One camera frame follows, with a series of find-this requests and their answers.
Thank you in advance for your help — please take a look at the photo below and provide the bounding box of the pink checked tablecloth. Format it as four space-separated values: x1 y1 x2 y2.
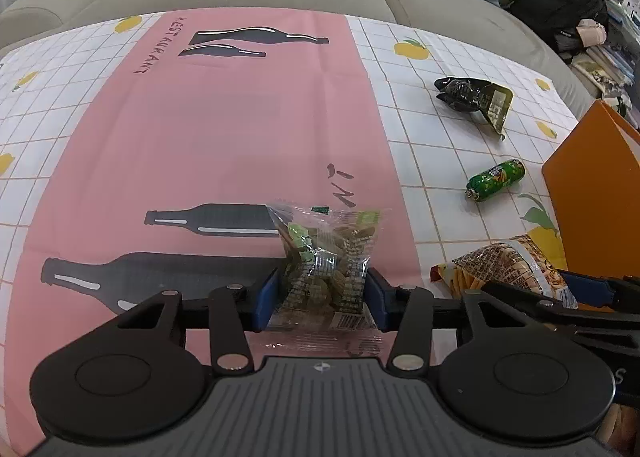
1 8 577 454

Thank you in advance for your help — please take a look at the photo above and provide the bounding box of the green sausage stick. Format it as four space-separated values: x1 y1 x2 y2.
465 158 526 202

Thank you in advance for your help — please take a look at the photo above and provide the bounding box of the orange storage box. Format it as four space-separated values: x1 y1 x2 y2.
542 100 640 277

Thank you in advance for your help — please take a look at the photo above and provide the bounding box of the black backpack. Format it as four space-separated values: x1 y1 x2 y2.
506 0 608 62

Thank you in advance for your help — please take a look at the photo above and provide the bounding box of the clear green candy bag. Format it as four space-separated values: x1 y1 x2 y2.
267 202 390 331

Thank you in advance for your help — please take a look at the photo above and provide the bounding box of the black snack packet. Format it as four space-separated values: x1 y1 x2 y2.
434 77 514 140

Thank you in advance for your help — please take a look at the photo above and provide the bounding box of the orange patterned snack bag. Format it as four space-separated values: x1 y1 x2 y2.
431 235 578 309

